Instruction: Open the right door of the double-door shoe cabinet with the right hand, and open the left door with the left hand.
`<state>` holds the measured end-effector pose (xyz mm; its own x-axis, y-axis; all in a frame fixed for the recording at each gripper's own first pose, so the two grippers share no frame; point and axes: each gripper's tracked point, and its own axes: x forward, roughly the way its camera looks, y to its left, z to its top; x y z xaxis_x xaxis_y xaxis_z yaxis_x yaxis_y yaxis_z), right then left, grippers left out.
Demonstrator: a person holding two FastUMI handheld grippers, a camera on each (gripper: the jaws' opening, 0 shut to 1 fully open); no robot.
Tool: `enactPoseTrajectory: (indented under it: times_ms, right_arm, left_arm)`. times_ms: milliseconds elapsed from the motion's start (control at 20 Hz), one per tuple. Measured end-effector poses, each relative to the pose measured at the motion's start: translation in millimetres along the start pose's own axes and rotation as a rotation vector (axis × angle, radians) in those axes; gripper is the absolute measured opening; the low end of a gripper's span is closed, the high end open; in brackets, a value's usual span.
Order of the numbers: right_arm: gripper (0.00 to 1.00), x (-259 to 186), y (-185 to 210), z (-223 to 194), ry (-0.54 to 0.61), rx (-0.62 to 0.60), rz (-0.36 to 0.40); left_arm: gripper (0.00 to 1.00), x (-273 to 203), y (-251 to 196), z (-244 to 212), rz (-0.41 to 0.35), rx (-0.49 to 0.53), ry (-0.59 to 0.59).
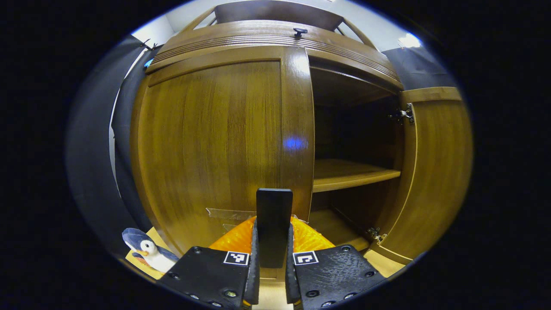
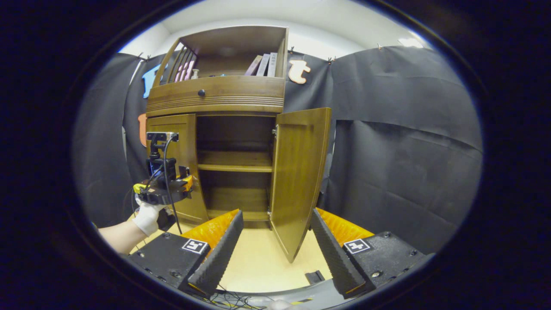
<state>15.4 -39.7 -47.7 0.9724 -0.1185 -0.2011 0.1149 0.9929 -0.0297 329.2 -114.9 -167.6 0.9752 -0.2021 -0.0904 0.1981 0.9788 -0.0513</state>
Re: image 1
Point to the small ceiling light panel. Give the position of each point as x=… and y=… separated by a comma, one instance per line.
x=409, y=41

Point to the metal door hinge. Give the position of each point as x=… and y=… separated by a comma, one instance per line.
x=403, y=114
x=377, y=235

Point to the wooden double-door shoe cabinet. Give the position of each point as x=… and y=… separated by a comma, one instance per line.
x=353, y=172

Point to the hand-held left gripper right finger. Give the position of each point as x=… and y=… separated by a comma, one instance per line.
x=331, y=271

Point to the wooden inner shelf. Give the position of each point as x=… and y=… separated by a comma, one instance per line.
x=348, y=174

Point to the penguin plush toy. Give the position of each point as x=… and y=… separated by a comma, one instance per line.
x=150, y=252

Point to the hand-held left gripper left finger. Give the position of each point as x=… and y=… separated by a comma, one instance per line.
x=206, y=271

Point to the black drawer knob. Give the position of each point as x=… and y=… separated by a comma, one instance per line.
x=300, y=31

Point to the wooden cabinet drawer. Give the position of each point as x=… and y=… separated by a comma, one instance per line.
x=258, y=31

